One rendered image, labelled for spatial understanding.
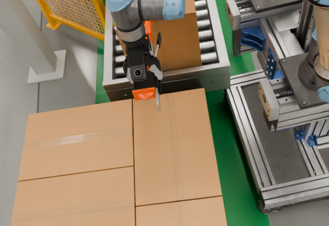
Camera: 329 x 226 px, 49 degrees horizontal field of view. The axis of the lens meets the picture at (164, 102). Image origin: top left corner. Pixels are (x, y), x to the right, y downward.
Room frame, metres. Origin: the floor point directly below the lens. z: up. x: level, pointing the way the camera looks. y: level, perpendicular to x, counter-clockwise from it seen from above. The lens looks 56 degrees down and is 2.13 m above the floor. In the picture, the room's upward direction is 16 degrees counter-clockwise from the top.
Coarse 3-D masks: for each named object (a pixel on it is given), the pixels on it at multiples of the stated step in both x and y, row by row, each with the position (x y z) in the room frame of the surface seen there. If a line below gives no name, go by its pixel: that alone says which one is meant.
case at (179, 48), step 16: (192, 0) 1.33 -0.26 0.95; (192, 16) 1.25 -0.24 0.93; (160, 32) 1.28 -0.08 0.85; (176, 32) 1.27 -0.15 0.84; (192, 32) 1.26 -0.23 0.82; (160, 48) 1.29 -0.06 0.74; (176, 48) 1.27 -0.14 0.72; (192, 48) 1.26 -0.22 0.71; (160, 64) 1.29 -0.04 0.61; (176, 64) 1.27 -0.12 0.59; (192, 64) 1.26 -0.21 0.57
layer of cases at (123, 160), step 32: (160, 96) 1.13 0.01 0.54; (192, 96) 1.07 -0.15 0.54; (32, 128) 1.16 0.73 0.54; (64, 128) 1.10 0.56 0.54; (96, 128) 1.04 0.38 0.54; (128, 128) 0.99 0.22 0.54; (160, 128) 0.94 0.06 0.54; (192, 128) 0.89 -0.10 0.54; (32, 160) 0.97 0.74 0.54; (64, 160) 0.91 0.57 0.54; (96, 160) 0.86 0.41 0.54; (128, 160) 0.81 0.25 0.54; (160, 160) 0.77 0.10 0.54; (192, 160) 0.72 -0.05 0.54; (32, 192) 0.79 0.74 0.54; (64, 192) 0.74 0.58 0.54; (96, 192) 0.70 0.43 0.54; (128, 192) 0.65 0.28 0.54; (160, 192) 0.61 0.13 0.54; (192, 192) 0.57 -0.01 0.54; (32, 224) 0.63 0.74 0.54; (64, 224) 0.59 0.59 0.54; (96, 224) 0.55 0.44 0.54; (128, 224) 0.51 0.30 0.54; (160, 224) 0.47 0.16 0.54; (192, 224) 0.43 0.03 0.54; (224, 224) 0.40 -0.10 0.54
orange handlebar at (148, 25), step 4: (144, 24) 0.98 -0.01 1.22; (148, 24) 0.98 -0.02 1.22; (148, 28) 0.95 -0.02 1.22; (148, 32) 0.94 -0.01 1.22; (152, 36) 0.94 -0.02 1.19; (148, 68) 0.78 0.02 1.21; (152, 92) 0.68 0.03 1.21; (140, 96) 0.68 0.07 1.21; (144, 96) 0.67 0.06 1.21; (148, 96) 0.67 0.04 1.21; (152, 96) 0.67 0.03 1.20
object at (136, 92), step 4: (148, 72) 0.75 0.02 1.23; (152, 72) 0.75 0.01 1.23; (148, 76) 0.73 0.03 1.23; (152, 76) 0.73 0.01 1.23; (144, 80) 0.72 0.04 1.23; (148, 80) 0.72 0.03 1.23; (152, 80) 0.71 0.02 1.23; (136, 84) 0.72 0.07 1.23; (140, 84) 0.71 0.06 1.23; (144, 84) 0.71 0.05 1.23; (148, 84) 0.70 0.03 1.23; (152, 84) 0.70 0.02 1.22; (136, 88) 0.70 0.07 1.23; (140, 88) 0.70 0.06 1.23; (144, 88) 0.69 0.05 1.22; (148, 88) 0.69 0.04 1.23; (152, 88) 0.68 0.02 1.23; (132, 92) 0.69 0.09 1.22; (136, 92) 0.69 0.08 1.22; (140, 92) 0.69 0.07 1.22; (144, 92) 0.69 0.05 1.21; (148, 92) 0.68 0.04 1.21; (136, 96) 0.69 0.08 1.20
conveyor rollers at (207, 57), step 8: (200, 0) 1.76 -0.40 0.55; (200, 16) 1.65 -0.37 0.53; (200, 24) 1.57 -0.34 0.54; (208, 24) 1.56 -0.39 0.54; (200, 32) 1.50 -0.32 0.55; (208, 32) 1.48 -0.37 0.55; (120, 48) 1.56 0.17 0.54; (200, 48) 1.39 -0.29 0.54; (208, 48) 1.38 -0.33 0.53; (120, 56) 1.49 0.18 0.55; (208, 56) 1.30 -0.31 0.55; (216, 56) 1.30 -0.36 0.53; (120, 72) 1.38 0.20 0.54
